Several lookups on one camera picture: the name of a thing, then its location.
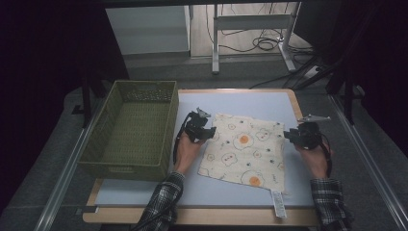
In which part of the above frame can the cream egg-print cloth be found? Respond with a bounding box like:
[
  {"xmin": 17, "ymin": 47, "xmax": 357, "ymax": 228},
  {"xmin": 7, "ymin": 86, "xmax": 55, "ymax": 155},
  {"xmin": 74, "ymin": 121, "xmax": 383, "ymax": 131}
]
[{"xmin": 197, "ymin": 113, "xmax": 289, "ymax": 219}]

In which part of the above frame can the white metal desk frame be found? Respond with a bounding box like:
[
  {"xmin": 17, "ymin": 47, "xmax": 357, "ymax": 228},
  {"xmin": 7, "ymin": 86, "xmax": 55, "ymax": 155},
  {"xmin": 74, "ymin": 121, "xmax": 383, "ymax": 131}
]
[{"xmin": 211, "ymin": 2, "xmax": 302, "ymax": 75}]

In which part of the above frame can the person's right hand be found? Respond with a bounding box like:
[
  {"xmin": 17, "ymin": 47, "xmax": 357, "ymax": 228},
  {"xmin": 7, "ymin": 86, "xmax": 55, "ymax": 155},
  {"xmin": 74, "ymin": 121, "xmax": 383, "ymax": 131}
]
[{"xmin": 293, "ymin": 141, "xmax": 335, "ymax": 180}]

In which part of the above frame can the right hand-held gripper black cable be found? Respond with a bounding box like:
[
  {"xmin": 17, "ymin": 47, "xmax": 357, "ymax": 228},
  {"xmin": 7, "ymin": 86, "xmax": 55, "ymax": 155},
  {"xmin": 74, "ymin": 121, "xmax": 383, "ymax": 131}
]
[{"xmin": 319, "ymin": 133, "xmax": 334, "ymax": 179}]

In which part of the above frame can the long black floor cable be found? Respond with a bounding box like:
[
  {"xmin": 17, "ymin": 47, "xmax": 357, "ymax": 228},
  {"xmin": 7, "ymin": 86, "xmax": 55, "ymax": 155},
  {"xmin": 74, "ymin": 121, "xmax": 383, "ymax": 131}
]
[{"xmin": 249, "ymin": 54, "xmax": 320, "ymax": 90}]

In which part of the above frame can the person's left hand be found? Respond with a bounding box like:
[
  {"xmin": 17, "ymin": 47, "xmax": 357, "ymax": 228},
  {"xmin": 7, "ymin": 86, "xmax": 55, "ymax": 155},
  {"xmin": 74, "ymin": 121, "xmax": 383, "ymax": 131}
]
[{"xmin": 173, "ymin": 132, "xmax": 207, "ymax": 176}]

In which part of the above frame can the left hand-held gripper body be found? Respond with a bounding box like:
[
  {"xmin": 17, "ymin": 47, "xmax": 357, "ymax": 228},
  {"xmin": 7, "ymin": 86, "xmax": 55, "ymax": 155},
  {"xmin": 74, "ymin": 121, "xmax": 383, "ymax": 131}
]
[{"xmin": 184, "ymin": 107, "xmax": 213, "ymax": 143}]

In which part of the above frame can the left hand-held gripper black cable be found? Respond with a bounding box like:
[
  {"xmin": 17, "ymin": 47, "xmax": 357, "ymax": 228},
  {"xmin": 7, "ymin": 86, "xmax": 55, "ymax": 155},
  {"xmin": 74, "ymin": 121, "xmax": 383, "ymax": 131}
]
[{"xmin": 172, "ymin": 115, "xmax": 194, "ymax": 166}]

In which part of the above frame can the black metal stand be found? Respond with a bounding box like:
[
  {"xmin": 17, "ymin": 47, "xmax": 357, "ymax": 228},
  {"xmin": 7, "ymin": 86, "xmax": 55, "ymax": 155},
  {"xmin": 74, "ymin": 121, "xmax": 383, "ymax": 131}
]
[
  {"xmin": 71, "ymin": 74, "xmax": 108, "ymax": 129},
  {"xmin": 326, "ymin": 56, "xmax": 368, "ymax": 126}
]

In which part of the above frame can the aluminium rail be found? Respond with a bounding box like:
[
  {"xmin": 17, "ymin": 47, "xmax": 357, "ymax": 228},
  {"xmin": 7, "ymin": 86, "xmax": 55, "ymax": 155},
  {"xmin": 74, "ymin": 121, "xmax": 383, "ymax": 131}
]
[
  {"xmin": 328, "ymin": 94, "xmax": 408, "ymax": 231},
  {"xmin": 33, "ymin": 104, "xmax": 104, "ymax": 231}
]

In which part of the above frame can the white power strip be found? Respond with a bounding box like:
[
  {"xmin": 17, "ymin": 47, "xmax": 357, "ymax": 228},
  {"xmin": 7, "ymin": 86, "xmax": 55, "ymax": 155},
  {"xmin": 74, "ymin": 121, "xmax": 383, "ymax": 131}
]
[{"xmin": 303, "ymin": 64, "xmax": 320, "ymax": 80}]

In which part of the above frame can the light blue table mat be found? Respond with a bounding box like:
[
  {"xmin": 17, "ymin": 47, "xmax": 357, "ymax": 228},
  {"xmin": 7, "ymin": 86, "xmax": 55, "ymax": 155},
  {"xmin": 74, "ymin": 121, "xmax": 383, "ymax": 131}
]
[{"xmin": 94, "ymin": 91, "xmax": 316, "ymax": 208}]

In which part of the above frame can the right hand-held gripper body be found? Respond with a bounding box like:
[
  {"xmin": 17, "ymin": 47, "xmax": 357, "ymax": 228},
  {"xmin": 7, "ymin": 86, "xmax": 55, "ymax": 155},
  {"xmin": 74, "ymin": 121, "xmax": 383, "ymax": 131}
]
[{"xmin": 290, "ymin": 114, "xmax": 332, "ymax": 151}]

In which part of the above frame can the hand-held gripper black cable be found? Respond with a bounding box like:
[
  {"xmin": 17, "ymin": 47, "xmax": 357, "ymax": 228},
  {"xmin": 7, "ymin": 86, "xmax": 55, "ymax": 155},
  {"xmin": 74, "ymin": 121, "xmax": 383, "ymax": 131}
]
[
  {"xmin": 172, "ymin": 115, "xmax": 194, "ymax": 166},
  {"xmin": 319, "ymin": 133, "xmax": 334, "ymax": 179}
]

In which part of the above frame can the dark curtain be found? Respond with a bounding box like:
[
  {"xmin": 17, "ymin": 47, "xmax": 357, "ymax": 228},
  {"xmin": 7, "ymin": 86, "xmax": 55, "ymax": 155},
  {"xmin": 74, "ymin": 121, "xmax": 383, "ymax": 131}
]
[
  {"xmin": 0, "ymin": 0, "xmax": 130, "ymax": 213},
  {"xmin": 293, "ymin": 0, "xmax": 408, "ymax": 158}
]

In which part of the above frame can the coiled black floor cable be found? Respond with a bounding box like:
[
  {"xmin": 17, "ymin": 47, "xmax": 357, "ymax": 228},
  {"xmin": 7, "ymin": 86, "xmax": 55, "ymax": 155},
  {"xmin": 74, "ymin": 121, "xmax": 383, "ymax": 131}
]
[{"xmin": 205, "ymin": 3, "xmax": 290, "ymax": 54}]

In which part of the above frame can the green plastic basket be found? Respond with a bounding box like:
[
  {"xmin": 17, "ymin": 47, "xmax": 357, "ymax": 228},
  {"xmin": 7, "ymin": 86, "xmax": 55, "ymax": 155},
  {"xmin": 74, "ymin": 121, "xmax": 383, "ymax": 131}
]
[{"xmin": 77, "ymin": 80, "xmax": 180, "ymax": 183}]

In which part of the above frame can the grey cabinet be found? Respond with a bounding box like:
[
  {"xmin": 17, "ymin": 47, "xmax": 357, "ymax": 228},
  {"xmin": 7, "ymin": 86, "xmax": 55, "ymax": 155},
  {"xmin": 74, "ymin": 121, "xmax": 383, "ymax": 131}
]
[{"xmin": 105, "ymin": 5, "xmax": 191, "ymax": 56}]

